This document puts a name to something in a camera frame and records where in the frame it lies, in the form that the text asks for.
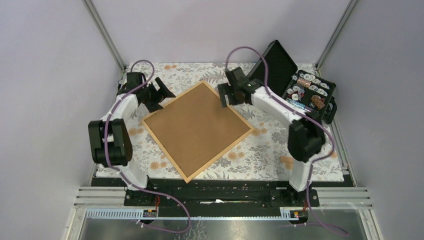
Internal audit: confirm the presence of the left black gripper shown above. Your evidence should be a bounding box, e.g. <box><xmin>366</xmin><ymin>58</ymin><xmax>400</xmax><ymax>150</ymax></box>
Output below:
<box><xmin>141</xmin><ymin>77</ymin><xmax>175</xmax><ymax>112</ymax></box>

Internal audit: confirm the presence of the brown frame backing board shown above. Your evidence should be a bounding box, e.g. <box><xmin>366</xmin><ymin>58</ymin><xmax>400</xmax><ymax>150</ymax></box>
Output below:
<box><xmin>144</xmin><ymin>83</ymin><xmax>252</xmax><ymax>180</ymax></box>

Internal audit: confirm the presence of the light wooden picture frame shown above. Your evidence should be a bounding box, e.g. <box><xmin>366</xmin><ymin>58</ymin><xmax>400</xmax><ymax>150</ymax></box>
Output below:
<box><xmin>141</xmin><ymin>80</ymin><xmax>256</xmax><ymax>184</ymax></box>

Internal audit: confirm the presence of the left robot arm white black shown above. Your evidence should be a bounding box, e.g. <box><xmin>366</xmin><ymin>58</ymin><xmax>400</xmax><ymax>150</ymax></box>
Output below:
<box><xmin>88</xmin><ymin>72</ymin><xmax>175</xmax><ymax>206</ymax></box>

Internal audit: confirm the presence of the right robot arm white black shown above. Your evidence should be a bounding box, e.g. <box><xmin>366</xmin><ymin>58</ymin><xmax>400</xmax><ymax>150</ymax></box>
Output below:
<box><xmin>217</xmin><ymin>67</ymin><xmax>326</xmax><ymax>206</ymax></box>

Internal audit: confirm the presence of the open black chip case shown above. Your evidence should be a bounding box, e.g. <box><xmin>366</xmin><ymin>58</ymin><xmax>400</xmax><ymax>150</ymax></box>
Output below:
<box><xmin>263</xmin><ymin>40</ymin><xmax>337</xmax><ymax>125</ymax></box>

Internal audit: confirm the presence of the floral patterned table mat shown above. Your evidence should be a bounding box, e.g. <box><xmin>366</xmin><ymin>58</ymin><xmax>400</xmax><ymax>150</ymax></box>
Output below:
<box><xmin>95</xmin><ymin>62</ymin><xmax>345</xmax><ymax>182</ymax></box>

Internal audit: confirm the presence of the small wooden block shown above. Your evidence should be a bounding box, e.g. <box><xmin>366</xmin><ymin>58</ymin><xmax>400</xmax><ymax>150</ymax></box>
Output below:
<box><xmin>279</xmin><ymin>156</ymin><xmax>294</xmax><ymax>164</ymax></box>

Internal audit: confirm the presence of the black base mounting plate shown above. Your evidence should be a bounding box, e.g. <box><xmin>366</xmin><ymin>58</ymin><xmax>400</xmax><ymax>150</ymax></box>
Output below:
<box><xmin>124</xmin><ymin>178</ymin><xmax>320</xmax><ymax>207</ymax></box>

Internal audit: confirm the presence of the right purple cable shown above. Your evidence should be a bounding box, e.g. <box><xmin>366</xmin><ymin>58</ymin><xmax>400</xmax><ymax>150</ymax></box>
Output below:
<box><xmin>225</xmin><ymin>46</ymin><xmax>349</xmax><ymax>237</ymax></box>

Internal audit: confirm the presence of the purple cable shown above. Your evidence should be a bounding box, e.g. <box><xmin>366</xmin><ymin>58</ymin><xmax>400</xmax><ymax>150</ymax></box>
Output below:
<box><xmin>103</xmin><ymin>59</ymin><xmax>193</xmax><ymax>234</ymax></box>
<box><xmin>225</xmin><ymin>46</ymin><xmax>349</xmax><ymax>237</ymax></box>

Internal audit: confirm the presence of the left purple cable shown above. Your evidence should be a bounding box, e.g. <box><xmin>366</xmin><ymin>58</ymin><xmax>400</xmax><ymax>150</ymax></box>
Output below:
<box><xmin>103</xmin><ymin>59</ymin><xmax>193</xmax><ymax>234</ymax></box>

